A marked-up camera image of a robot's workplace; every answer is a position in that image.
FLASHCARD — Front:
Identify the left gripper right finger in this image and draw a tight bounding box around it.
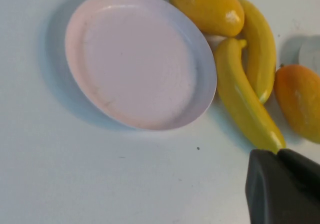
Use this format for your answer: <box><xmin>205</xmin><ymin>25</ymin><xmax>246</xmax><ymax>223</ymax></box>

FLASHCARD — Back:
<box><xmin>277</xmin><ymin>148</ymin><xmax>320</xmax><ymax>192</ymax></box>

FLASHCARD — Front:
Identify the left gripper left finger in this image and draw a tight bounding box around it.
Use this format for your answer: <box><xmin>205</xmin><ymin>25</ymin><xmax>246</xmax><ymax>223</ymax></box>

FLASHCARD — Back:
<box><xmin>245</xmin><ymin>148</ymin><xmax>320</xmax><ymax>224</ymax></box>

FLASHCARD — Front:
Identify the orange mango with green tip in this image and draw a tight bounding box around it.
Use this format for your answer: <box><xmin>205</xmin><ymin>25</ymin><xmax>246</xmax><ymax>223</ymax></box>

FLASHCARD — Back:
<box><xmin>273</xmin><ymin>64</ymin><xmax>320</xmax><ymax>144</ymax></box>

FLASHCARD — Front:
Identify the long yellow banana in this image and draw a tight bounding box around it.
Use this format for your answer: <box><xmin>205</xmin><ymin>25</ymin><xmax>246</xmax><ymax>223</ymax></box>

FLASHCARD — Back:
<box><xmin>214</xmin><ymin>37</ymin><xmax>287</xmax><ymax>155</ymax></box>

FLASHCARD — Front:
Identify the yellow banana with green tip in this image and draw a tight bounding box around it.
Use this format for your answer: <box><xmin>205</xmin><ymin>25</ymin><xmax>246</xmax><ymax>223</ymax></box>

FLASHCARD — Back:
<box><xmin>236</xmin><ymin>0</ymin><xmax>277</xmax><ymax>105</ymax></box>

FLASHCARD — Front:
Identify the yellow mango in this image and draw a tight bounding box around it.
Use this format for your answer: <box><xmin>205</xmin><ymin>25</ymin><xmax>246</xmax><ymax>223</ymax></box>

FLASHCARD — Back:
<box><xmin>166</xmin><ymin>0</ymin><xmax>245</xmax><ymax>37</ymax></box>

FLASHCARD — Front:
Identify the grey round plate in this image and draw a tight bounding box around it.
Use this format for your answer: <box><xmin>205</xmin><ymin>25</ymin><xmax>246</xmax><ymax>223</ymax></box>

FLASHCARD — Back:
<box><xmin>298</xmin><ymin>35</ymin><xmax>320</xmax><ymax>72</ymax></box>

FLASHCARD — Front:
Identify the pink round plate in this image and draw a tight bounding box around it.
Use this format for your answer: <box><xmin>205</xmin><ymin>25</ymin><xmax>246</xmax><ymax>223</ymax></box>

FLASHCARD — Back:
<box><xmin>64</xmin><ymin>0</ymin><xmax>218</xmax><ymax>131</ymax></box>

